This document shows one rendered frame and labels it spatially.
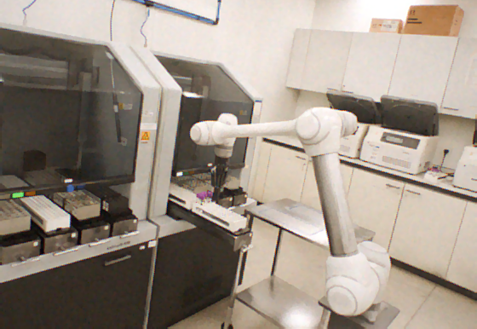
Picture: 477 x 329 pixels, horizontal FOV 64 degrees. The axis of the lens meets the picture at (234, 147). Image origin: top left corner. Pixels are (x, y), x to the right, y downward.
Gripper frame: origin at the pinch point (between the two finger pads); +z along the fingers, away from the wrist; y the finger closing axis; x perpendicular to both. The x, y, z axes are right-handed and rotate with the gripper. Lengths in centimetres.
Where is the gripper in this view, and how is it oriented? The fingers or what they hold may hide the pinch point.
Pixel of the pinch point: (216, 193)
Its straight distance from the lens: 197.0
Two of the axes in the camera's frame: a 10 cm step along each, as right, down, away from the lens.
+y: 6.5, -0.4, 7.6
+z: -1.6, 9.7, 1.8
